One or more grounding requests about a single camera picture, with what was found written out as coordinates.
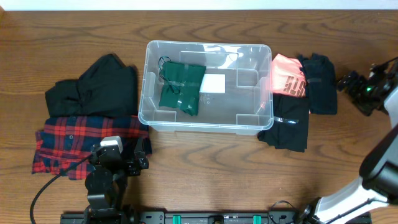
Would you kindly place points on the large black folded garment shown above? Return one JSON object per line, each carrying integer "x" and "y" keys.
{"x": 107, "y": 88}

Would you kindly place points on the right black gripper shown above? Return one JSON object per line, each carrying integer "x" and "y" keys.
{"x": 353, "y": 88}

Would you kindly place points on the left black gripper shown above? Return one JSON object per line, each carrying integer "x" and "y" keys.
{"x": 131, "y": 158}

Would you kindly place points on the dark navy garment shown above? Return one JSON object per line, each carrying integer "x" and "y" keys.
{"x": 320, "y": 89}

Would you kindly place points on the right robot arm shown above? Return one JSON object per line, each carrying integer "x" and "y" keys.
{"x": 376, "y": 185}

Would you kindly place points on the black garment with tape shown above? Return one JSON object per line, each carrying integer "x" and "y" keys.
{"x": 290, "y": 127}

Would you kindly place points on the white label in bin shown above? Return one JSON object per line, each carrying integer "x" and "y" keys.
{"x": 213, "y": 83}

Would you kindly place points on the red navy plaid shirt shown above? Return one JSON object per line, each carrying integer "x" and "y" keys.
{"x": 64, "y": 141}

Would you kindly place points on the clear plastic storage bin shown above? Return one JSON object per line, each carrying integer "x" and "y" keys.
{"x": 245, "y": 108}

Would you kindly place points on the pink printed shirt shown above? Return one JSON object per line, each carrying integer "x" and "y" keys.
{"x": 287, "y": 77}

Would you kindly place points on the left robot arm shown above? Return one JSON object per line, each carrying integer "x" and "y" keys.
{"x": 106, "y": 185}

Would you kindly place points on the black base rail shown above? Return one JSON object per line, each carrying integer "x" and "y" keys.
{"x": 159, "y": 217}

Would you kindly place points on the dark green cloth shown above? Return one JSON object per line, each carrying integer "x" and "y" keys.
{"x": 182, "y": 83}

